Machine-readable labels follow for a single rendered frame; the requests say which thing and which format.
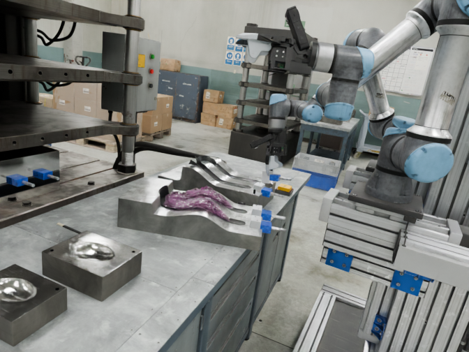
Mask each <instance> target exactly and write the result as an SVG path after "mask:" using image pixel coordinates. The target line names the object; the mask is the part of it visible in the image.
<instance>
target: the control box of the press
mask: <svg viewBox="0 0 469 352"><path fill-rule="evenodd" d="M160 53H161V42H159V41H155V40H151V39H147V38H141V37H140V40H139V55H138V70H137V72H138V73H139V74H141V75H142V84H141V85H139V86H137V98H136V113H135V123H137V114H138V113H141V112H142V113H146V112H147V111H151V110H156V107H157V96H158V75H159V64H160ZM125 59H126V34H119V33H112V32H106V31H103V49H102V69H106V70H111V71H119V72H122V71H125ZM101 109H104V110H108V113H109V116H108V121H112V113H113V111H114V112H120V113H122V115H123V114H124V85H123V83H120V82H111V84H108V83H102V86H101ZM113 136H114V138H115V140H116V143H117V156H118V155H119V153H120V152H121V148H120V142H119V139H118V137H117V135H113Z"/></svg>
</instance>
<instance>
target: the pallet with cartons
mask: <svg viewBox="0 0 469 352"><path fill-rule="evenodd" d="M172 104H173V96H168V95H164V94H158V96H157V107H156V110H151V111H147V112H146V113H143V117H142V135H143V136H145V139H144V141H148V142H152V141H153V138H158V139H161V138H163V135H171V127H172Z"/></svg>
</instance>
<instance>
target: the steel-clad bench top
mask: <svg viewBox="0 0 469 352"><path fill-rule="evenodd" d="M206 155H207V156H215V157H219V158H221V160H224V161H227V165H228V166H229V167H230V168H231V169H233V170H234V171H235V172H237V173H240V174H244V175H250V176H254V177H262V171H263V170H266V168H265V163H262V162H259V161H253V160H250V159H244V158H241V157H238V156H232V155H229V154H223V153H220V152H212V153H209V154H206ZM273 174H277V175H281V177H288V178H292V180H291V181H289V180H283V179H281V180H280V181H278V182H276V187H275V189H276V188H277V187H278V186H279V185H280V184H287V185H290V186H292V189H294V191H293V193H292V194H291V195H290V196H284V195H283V198H282V197H279V196H274V198H273V199H272V200H271V201H270V202H269V203H268V204H267V205H266V206H265V207H264V208H263V209H264V210H270V211H271V214H273V215H277V214H278V213H279V212H280V210H281V209H282V208H283V207H284V205H285V204H286V203H287V202H288V201H289V199H291V197H293V195H294V194H295V193H296V192H297V190H298V189H299V188H300V187H301V186H302V184H303V183H304V182H305V181H306V180H307V179H308V178H309V177H310V176H311V174H309V173H304V172H300V171H297V170H292V169H288V168H283V167H281V168H277V169H274V172H273ZM141 179H142V178H140V179H137V180H135V181H132V182H129V183H127V184H123V185H121V186H118V187H115V188H113V189H110V190H107V191H104V192H102V193H98V194H96V195H94V196H90V197H88V198H85V199H82V200H79V201H77V202H74V203H71V204H69V205H66V206H63V207H60V208H58V209H55V210H52V211H49V212H46V213H44V214H41V215H38V216H36V217H33V218H30V219H27V220H25V221H21V222H19V223H16V224H13V225H11V226H8V227H5V228H2V229H0V270H3V269H5V268H7V267H9V266H11V265H14V264H16V265H19V266H21V267H23V268H25V269H27V270H30V271H32V272H34V273H36V274H39V275H40V276H42V277H45V278H47V279H49V280H51V281H54V282H56V283H58V284H60V285H62V286H65V287H66V288H67V310H66V311H65V312H63V313H62V314H60V315H59V316H57V317H56V318H54V319H53V320H51V321H50V322H49V323H47V324H46V325H44V326H43V327H42V328H40V329H39V330H37V331H35V332H34V333H33V334H32V335H30V336H28V337H27V338H26V339H24V340H23V341H21V342H20V343H19V344H17V345H15V346H11V345H10V344H7V343H5V342H4V341H2V340H1V339H0V352H159V351H160V349H161V348H162V347H163V346H164V344H165V343H166V342H167V341H168V340H169V338H171V336H173V334H174V333H175V332H176V331H177V329H178V328H179V327H180V326H181V325H182V323H183V322H184V321H185V320H186V319H187V318H188V317H189V316H190V315H191V313H192V312H193V311H194V310H195V308H196V307H197V306H198V305H199V304H200V303H201V302H202V301H203V300H204V298H205V297H206V296H207V295H208V294H209V292H210V291H211V290H212V289H213V287H215V285H217V283H218V282H219V281H220V280H221V279H222V277H223V276H224V275H225V274H226V272H227V271H228V270H229V269H230V268H231V267H232V266H233V265H234V264H235V262H236V261H237V260H238V259H239V258H240V256H241V255H242V254H243V253H244V252H245V250H246V249H242V248H238V247H230V246H225V245H222V244H214V243H209V242H201V241H197V240H190V239H185V238H180V237H173V236H168V235H161V234H156V233H148V232H144V231H139V230H132V229H127V228H120V227H117V220H118V201H119V197H120V196H121V195H123V194H124V193H125V192H127V190H129V189H130V188H131V187H132V186H134V185H135V184H136V183H138V182H139V181H140V180H141ZM57 223H62V224H63V225H66V226H68V227H70V228H73V229H75V230H78V231H80V232H81V233H82V232H84V231H86V230H87V231H90V232H92V233H95V234H98V235H101V236H103V237H106V238H109V239H111V240H114V241H117V242H120V243H122V244H125V245H128V246H130V247H133V248H135V249H139V250H140V251H142V266H141V273H140V274H139V275H138V276H136V277H135V278H133V279H132V280H130V281H129V282H128V283H127V284H125V285H124V286H122V287H121V288H120V289H119V290H118V291H116V292H115V293H113V294H112V295H111V296H110V297H108V298H107V299H105V300H104V301H102V302H101V301H99V300H97V299H94V298H92V297H90V296H88V295H85V294H84V293H81V292H79V291H76V290H75V289H73V288H70V287H68V286H66V285H63V284H61V283H59V282H58V281H55V280H53V279H51V278H48V277H46V276H44V275H43V271H42V251H44V250H46V249H48V248H50V247H53V246H54V245H56V244H58V243H60V242H63V241H65V240H67V239H69V238H71V237H73V236H75V235H78V233H75V232H73V231H71V230H68V229H67V228H64V227H62V226H59V225H57Z"/></svg>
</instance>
